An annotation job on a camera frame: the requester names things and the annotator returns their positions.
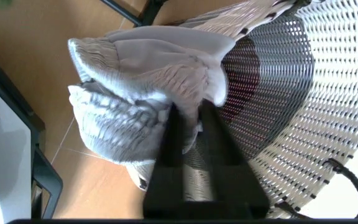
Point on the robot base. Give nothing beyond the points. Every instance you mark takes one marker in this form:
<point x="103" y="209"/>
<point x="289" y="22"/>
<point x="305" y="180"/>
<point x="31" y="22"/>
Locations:
<point x="5" y="140"/>

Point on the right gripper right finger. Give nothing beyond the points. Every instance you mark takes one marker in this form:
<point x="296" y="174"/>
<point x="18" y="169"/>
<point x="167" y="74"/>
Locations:
<point x="232" y="183"/>

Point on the black clothes rack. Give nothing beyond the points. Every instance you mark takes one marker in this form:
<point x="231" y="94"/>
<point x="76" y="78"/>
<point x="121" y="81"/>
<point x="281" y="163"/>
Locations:
<point x="149" y="12"/>

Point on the white laundry basket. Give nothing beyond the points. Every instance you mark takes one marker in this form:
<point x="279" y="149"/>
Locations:
<point x="322" y="93"/>

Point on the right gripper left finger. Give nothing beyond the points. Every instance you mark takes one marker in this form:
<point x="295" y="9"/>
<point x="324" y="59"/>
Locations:
<point x="166" y="183"/>

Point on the pale grey shorts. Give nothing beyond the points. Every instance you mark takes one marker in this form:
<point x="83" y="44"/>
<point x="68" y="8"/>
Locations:
<point x="141" y="62"/>

